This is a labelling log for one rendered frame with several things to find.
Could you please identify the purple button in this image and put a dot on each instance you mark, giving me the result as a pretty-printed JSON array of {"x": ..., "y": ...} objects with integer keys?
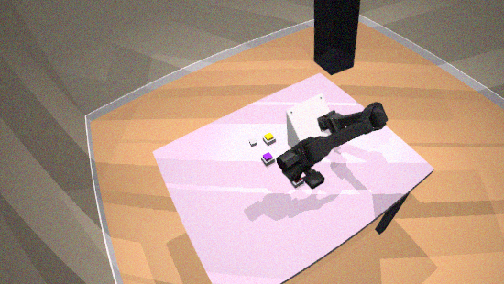
[{"x": 267, "y": 159}]

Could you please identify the red square button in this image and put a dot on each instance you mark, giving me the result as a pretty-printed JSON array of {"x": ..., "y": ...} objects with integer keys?
[{"x": 297, "y": 183}]

